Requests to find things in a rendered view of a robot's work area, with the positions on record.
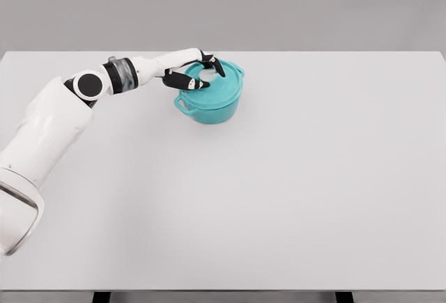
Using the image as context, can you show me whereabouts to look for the white striped left robot hand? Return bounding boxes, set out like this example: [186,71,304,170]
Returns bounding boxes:
[154,47,226,92]

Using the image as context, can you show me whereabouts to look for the teal pot lid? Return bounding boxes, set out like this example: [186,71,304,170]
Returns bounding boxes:
[178,59,243,110]

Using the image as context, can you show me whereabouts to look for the teal pot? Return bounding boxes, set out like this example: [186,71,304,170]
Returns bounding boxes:
[174,61,245,125]

